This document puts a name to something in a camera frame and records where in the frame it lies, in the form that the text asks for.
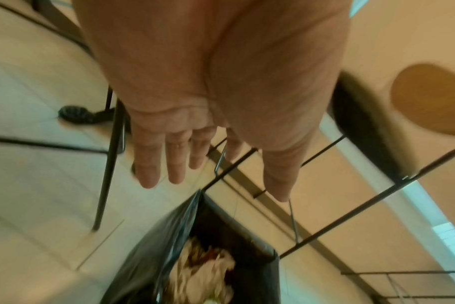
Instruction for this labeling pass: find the black trash bin with bag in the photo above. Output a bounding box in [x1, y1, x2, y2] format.
[100, 188, 281, 304]

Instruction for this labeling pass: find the crumpled paper trash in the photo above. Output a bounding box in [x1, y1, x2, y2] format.
[161, 237, 238, 304]

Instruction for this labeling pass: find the person's left hand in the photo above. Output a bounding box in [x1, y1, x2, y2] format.
[71, 0, 354, 203]

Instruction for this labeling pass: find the black metal leg chair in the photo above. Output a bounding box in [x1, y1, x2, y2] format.
[0, 0, 133, 232]

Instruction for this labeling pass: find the wooden round chair seat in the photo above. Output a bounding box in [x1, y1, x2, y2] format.
[390, 63, 455, 138]

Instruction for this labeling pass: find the black metal frame chair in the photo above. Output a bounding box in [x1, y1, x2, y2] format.
[203, 71, 455, 259]

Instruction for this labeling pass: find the black ribbed caster foot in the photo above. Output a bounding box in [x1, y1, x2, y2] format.
[58, 105, 116, 125]

